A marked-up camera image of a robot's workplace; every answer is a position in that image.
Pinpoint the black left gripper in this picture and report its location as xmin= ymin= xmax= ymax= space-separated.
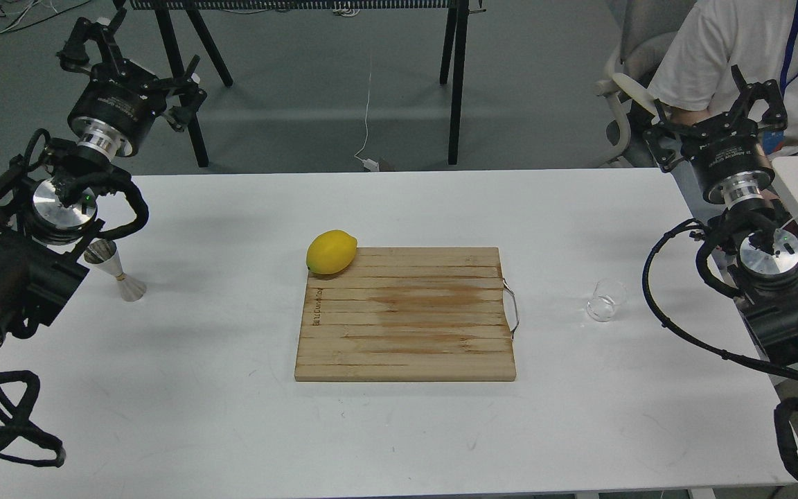
xmin=57 ymin=8 xmax=208 ymax=157

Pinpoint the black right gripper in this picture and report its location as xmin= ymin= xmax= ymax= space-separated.
xmin=643 ymin=65 xmax=788 ymax=204

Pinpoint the steel double jigger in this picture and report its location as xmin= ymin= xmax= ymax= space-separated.
xmin=83 ymin=239 xmax=147 ymax=302

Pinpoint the small clear glass beaker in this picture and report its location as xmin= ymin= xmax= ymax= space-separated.
xmin=585 ymin=279 xmax=629 ymax=323

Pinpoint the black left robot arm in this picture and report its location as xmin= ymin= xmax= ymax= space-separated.
xmin=0 ymin=1 xmax=206 ymax=467

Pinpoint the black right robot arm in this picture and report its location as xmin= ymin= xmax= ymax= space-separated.
xmin=633 ymin=66 xmax=798 ymax=481

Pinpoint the person in white shirt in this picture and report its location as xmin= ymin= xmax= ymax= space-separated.
xmin=647 ymin=1 xmax=798 ymax=159

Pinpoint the white office chair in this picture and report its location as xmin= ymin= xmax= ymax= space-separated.
xmin=589 ymin=1 xmax=695 ymax=168

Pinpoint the yellow lemon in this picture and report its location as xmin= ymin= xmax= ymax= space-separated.
xmin=306 ymin=229 xmax=358 ymax=275

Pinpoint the wooden cutting board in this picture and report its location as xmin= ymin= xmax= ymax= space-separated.
xmin=294 ymin=247 xmax=517 ymax=383

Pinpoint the white charging cable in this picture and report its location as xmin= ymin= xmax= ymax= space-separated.
xmin=353 ymin=52 xmax=381 ymax=173

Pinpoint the black metal frame table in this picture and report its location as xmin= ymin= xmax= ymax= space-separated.
xmin=112 ymin=0 xmax=487 ymax=168

